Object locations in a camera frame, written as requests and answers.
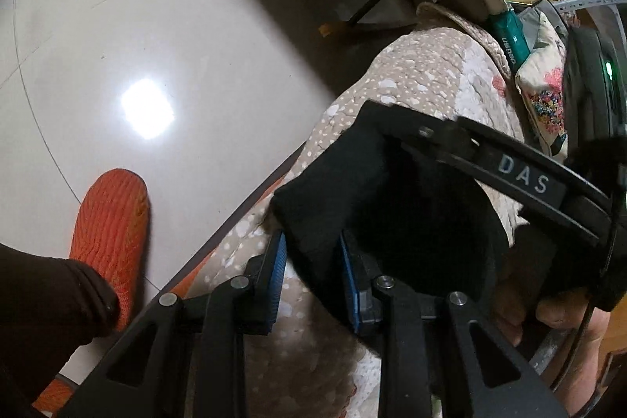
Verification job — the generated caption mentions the black pants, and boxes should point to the black pants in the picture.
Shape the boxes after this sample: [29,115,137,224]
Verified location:
[271,102,509,329]

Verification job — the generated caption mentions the person's right hand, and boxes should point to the person's right hand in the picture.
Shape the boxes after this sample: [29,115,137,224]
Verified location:
[491,247,610,415]

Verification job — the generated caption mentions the floral print pillow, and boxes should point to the floral print pillow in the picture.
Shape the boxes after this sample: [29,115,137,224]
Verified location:
[515,9,567,162]

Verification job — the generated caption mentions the quilted heart pattern bedspread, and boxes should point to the quilted heart pattern bedspread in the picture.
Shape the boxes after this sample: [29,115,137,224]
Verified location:
[185,3,525,417]

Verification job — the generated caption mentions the teal wipes package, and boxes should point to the teal wipes package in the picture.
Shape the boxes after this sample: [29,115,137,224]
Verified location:
[489,9,530,73]

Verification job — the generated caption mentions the orange knitted slipper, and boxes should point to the orange knitted slipper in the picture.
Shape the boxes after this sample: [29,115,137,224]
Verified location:
[69,169,150,332]

